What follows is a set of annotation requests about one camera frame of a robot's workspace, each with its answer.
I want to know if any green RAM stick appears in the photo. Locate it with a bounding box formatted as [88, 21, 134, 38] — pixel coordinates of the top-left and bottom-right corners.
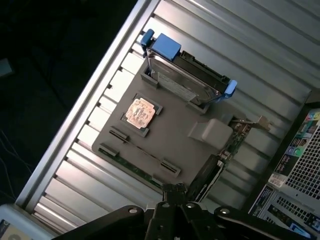
[98, 147, 164, 187]

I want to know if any graphics card with black shroud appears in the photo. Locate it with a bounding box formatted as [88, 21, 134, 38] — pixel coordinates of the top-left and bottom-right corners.
[187, 115, 273, 202]

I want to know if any grey parts rack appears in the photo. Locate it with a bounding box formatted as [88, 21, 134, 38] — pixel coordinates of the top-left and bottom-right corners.
[91, 66, 235, 186]

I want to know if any copper-toned CPU chip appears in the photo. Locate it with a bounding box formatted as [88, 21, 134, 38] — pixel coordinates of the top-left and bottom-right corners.
[125, 97, 157, 131]

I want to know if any open PC case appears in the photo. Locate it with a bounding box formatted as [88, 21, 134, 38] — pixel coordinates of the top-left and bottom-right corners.
[247, 104, 320, 240]

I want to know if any grey device with screen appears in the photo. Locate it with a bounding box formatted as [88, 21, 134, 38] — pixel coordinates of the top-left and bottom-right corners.
[0, 203, 59, 240]

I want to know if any hard disk with blue bracket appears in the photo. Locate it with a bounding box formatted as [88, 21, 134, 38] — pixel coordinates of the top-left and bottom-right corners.
[140, 28, 238, 106]

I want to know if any thin white cable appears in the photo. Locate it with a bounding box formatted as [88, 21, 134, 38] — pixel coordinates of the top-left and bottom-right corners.
[0, 128, 35, 177]

